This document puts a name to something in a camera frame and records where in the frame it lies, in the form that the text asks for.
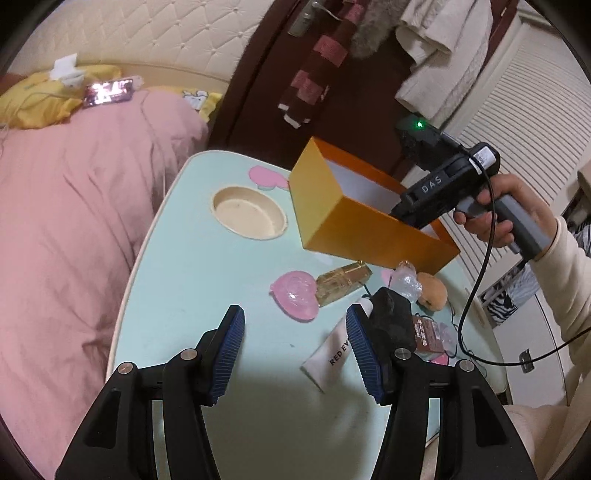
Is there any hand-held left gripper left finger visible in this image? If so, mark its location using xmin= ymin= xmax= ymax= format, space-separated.
xmin=55 ymin=305 xmax=246 ymax=480

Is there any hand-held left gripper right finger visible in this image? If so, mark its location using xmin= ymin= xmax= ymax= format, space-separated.
xmin=345 ymin=305 xmax=539 ymax=480

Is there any white cosmetic tube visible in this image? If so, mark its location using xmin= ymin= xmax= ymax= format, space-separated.
xmin=300 ymin=298 xmax=375 ymax=393

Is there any brown card box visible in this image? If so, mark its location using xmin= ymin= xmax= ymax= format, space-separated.
xmin=413 ymin=315 xmax=444 ymax=363

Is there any gold perfume bottle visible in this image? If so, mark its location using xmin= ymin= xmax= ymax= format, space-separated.
xmin=315 ymin=261 xmax=373 ymax=308

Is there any orange cardboard box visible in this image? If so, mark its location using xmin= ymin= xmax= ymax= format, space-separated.
xmin=288 ymin=137 xmax=461 ymax=273

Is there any clear plastic wrap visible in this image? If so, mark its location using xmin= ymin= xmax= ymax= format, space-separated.
xmin=392 ymin=260 xmax=423 ymax=300

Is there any tan plush toy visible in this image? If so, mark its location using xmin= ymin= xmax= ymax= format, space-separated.
xmin=416 ymin=272 xmax=448 ymax=311

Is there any pink heart-shaped case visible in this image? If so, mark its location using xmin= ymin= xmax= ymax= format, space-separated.
xmin=269 ymin=271 xmax=320 ymax=321

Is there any person's right forearm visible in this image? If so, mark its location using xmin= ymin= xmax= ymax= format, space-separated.
xmin=530 ymin=215 xmax=591 ymax=352

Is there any mint cartoon desktop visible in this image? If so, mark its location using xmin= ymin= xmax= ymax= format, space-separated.
xmin=106 ymin=150 xmax=509 ymax=480

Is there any person's right hand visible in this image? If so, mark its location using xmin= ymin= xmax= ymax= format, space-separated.
xmin=452 ymin=173 xmax=561 ymax=250

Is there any white hanging towel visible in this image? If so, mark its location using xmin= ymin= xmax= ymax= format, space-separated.
xmin=394 ymin=0 xmax=495 ymax=130

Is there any zebra print item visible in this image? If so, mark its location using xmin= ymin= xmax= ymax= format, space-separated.
xmin=480 ymin=265 xmax=542 ymax=326

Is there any white slatted closet door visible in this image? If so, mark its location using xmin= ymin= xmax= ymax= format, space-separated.
xmin=402 ymin=9 xmax=591 ymax=287

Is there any brown pink striped scarf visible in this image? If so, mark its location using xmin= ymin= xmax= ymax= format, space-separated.
xmin=277 ymin=0 xmax=370 ymax=129

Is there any grey fur collar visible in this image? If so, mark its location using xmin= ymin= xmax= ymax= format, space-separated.
xmin=348 ymin=0 xmax=407 ymax=60

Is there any person's cream clothed body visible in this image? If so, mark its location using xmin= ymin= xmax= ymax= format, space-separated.
xmin=502 ymin=323 xmax=591 ymax=480

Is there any dark brown door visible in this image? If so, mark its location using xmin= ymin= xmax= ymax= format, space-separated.
xmin=208 ymin=0 xmax=416 ymax=185

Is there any yellow cartoon pillow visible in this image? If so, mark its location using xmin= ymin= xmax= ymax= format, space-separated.
xmin=182 ymin=88 xmax=223 ymax=124

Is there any smartphone with lit screen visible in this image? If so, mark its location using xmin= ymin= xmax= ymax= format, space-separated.
xmin=83 ymin=78 xmax=136 ymax=109

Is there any yellow garment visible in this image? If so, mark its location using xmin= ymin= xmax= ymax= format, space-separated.
xmin=0 ymin=65 xmax=123 ymax=130

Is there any cream tufted headboard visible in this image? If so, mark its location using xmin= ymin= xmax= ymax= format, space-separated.
xmin=9 ymin=0 xmax=273 ymax=86

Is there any white charger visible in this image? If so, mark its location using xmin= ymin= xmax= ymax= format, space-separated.
xmin=50 ymin=54 xmax=88 ymax=88

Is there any dark red pillow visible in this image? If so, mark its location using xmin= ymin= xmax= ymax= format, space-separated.
xmin=0 ymin=71 xmax=31 ymax=95

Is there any black cable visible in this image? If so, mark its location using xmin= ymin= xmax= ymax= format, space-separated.
xmin=441 ymin=131 xmax=591 ymax=374

